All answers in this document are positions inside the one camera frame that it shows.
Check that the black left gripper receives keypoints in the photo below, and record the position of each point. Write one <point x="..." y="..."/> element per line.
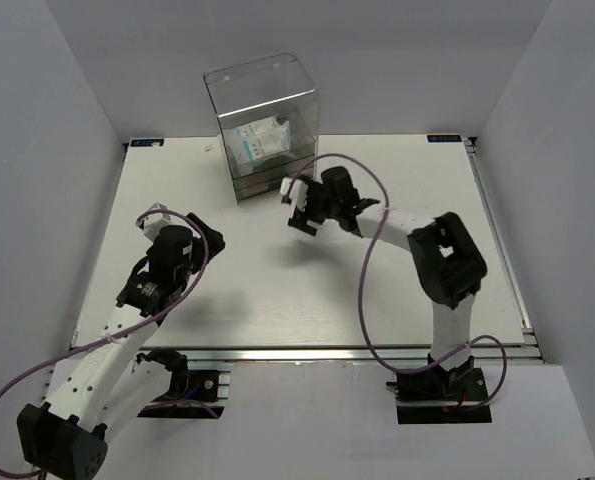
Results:
<point x="214" y="239"/>

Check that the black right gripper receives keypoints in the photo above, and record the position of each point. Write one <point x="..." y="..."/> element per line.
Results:
<point x="315" y="188"/>

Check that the cotton pad packet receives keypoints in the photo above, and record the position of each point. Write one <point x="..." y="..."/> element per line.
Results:
<point x="252" y="151"/>
<point x="263" y="128"/>

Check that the clear acrylic drawer organizer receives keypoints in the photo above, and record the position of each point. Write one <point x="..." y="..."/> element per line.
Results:
<point x="268" y="115"/>

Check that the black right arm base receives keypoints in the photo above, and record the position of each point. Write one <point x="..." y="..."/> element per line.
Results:
<point x="423" y="400"/>

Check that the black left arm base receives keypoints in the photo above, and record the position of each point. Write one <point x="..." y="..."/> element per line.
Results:
<point x="194" y="392"/>

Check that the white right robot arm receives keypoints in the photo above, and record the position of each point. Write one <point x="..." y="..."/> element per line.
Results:
<point x="449" y="267"/>

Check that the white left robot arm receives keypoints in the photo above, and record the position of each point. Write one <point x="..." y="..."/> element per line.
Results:
<point x="67" y="436"/>

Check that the blue label left corner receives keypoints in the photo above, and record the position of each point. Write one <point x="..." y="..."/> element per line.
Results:
<point x="146" y="142"/>

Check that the blue label corner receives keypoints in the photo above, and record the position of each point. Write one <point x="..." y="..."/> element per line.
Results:
<point x="444" y="138"/>
<point x="146" y="142"/>

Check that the blue label right corner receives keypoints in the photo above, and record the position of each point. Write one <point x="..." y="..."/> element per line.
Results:
<point x="444" y="138"/>

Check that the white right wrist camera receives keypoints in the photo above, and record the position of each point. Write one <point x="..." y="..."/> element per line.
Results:
<point x="293" y="191"/>

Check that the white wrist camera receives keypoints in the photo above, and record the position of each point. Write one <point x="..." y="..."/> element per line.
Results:
<point x="153" y="221"/>
<point x="293" y="191"/>

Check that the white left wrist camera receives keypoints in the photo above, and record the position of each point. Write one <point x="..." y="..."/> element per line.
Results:
<point x="153" y="221"/>

